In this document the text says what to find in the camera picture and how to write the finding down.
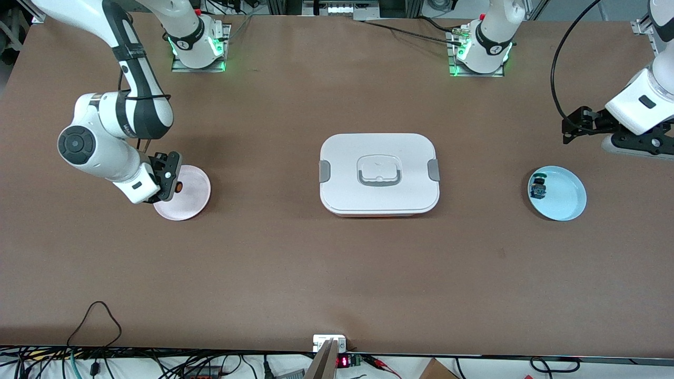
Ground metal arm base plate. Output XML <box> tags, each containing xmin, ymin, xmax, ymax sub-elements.
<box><xmin>447</xmin><ymin>29</ymin><xmax>506</xmax><ymax>78</ymax></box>
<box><xmin>171</xmin><ymin>24</ymin><xmax>232</xmax><ymax>73</ymax></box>

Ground black cable across table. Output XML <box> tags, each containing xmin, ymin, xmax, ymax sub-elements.
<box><xmin>361</xmin><ymin>16</ymin><xmax>467</xmax><ymax>48</ymax></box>

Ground pink round plate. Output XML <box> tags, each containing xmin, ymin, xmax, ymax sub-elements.
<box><xmin>152</xmin><ymin>165</ymin><xmax>212</xmax><ymax>221</ymax></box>

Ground white lidded lunch box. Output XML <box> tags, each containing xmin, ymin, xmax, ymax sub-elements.
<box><xmin>319</xmin><ymin>133</ymin><xmax>441</xmax><ymax>218</ymax></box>

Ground brown cardboard box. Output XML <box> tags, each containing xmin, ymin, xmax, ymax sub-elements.
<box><xmin>419</xmin><ymin>358</ymin><xmax>460</xmax><ymax>379</ymax></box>

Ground tangled black cable bundle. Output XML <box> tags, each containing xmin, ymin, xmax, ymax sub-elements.
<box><xmin>0</xmin><ymin>346</ymin><xmax>316</xmax><ymax>379</ymax></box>

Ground small white power box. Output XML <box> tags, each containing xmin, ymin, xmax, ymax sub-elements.
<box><xmin>313</xmin><ymin>335</ymin><xmax>348</xmax><ymax>352</ymax></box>

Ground grey aluminium bar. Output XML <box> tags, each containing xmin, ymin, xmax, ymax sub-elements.
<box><xmin>304</xmin><ymin>340</ymin><xmax>339</xmax><ymax>379</ymax></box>

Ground electronics unit with lights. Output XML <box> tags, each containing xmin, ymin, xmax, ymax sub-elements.
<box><xmin>303</xmin><ymin>0</ymin><xmax>381</xmax><ymax>21</ymax></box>

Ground black cable loop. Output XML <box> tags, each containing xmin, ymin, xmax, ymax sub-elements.
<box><xmin>67</xmin><ymin>301</ymin><xmax>123</xmax><ymax>349</ymax></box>

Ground red clip leads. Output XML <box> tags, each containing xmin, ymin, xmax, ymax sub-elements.
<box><xmin>363</xmin><ymin>354</ymin><xmax>402</xmax><ymax>379</ymax></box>

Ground aluminium frame post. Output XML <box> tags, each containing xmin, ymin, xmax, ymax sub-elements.
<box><xmin>630</xmin><ymin>18</ymin><xmax>659</xmax><ymax>54</ymax></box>

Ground green and blue push-button switch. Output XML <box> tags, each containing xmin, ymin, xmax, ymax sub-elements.
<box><xmin>530</xmin><ymin>172</ymin><xmax>549</xmax><ymax>200</ymax></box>

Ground light blue round plate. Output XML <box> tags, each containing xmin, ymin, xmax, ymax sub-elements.
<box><xmin>528</xmin><ymin>166</ymin><xmax>587</xmax><ymax>222</ymax></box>

